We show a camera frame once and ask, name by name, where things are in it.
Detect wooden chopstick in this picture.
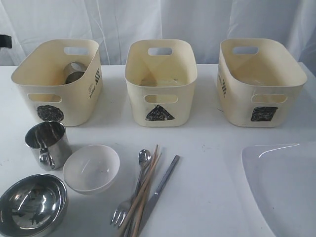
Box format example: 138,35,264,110
116,153,161,237
130,144,159,237

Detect stainless steel bowl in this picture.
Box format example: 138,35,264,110
0,174,69,237

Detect cream bin with square mark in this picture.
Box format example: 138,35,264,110
217,38,307,127

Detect cream bin with triangle mark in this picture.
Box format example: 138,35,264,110
125,39,198,127

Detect white curtain backdrop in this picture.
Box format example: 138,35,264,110
0,0,316,71

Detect small steel spoon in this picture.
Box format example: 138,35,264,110
132,149,151,198

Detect white plastic bowl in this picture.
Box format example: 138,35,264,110
63,145,120,196

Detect steel fork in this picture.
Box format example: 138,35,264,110
110,194,135,228

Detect large white plate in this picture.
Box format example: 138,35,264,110
241,142,316,237

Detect steel table knife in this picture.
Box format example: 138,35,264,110
137,155,180,236

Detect cream bin with circle mark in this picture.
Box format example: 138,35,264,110
11,39,103,126

